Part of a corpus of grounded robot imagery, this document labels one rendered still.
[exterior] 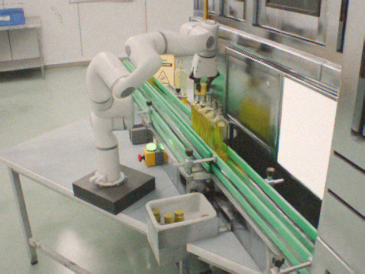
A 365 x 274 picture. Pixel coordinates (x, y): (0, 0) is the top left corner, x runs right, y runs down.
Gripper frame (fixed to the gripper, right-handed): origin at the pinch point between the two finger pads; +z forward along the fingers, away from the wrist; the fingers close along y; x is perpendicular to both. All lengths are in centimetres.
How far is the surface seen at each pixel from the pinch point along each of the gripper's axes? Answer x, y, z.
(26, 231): -28, 88, 103
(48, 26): -542, 68, 189
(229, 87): -1.1, -12.7, 2.5
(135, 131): -32, 22, 44
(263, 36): 14.7, -15.5, -28.3
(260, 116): 27.2, -13.3, -1.5
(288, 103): 42.1, -13.3, -16.9
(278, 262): 91, 14, -7
